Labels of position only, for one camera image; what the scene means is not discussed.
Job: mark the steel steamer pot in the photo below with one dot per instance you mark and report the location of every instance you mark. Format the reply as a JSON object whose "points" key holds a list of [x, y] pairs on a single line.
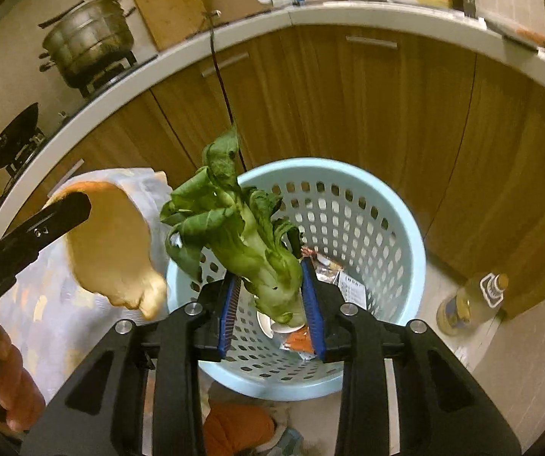
{"points": [[87, 38]]}

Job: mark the black gas stove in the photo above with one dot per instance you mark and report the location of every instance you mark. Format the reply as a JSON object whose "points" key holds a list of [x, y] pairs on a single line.
{"points": [[106, 76]]}

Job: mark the wooden kitchen cabinet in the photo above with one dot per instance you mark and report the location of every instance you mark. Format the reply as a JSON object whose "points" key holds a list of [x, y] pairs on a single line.
{"points": [[395, 114]]}

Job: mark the person's left hand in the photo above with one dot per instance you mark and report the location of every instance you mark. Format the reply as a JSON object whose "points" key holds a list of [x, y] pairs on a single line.
{"points": [[13, 380]]}

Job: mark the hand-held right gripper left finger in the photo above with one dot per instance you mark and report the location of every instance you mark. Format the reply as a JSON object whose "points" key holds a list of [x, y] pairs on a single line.
{"points": [[229, 323]]}

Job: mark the wooden cutting board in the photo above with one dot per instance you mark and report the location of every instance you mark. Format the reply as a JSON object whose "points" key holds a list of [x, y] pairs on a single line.
{"points": [[170, 4]]}

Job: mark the black wok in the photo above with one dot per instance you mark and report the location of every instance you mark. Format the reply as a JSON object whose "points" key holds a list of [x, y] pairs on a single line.
{"points": [[9, 135]]}

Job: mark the green bok choy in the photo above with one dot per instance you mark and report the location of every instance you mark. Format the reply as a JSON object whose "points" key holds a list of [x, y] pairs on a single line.
{"points": [[239, 242]]}

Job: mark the white printed wrapper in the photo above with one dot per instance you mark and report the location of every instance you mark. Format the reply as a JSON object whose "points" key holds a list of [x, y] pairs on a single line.
{"points": [[352, 289]]}

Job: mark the orange bag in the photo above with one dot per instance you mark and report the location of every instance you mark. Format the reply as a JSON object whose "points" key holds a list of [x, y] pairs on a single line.
{"points": [[236, 430]]}

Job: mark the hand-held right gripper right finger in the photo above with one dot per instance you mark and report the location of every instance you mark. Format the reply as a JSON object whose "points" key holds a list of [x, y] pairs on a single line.
{"points": [[312, 313]]}

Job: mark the tan food scrap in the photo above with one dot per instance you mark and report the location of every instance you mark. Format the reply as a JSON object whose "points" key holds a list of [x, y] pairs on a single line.
{"points": [[106, 247]]}

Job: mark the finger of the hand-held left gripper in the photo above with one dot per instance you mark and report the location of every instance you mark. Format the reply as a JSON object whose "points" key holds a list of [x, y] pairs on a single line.
{"points": [[58, 221]]}

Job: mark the light blue plastic basket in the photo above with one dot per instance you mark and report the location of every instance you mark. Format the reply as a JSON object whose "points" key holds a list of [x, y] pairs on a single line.
{"points": [[372, 228]]}

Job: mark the orange wrapper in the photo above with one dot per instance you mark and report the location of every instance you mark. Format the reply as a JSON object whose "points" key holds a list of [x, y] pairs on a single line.
{"points": [[298, 341]]}

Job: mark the white round lid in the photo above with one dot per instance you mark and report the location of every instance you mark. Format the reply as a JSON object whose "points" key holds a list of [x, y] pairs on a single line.
{"points": [[277, 325]]}

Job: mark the silver wrapper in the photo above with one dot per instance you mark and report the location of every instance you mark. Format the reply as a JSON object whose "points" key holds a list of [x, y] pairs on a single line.
{"points": [[322, 266]]}

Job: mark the oil bottle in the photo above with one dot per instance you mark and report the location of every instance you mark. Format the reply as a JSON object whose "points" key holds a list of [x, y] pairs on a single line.
{"points": [[471, 304]]}

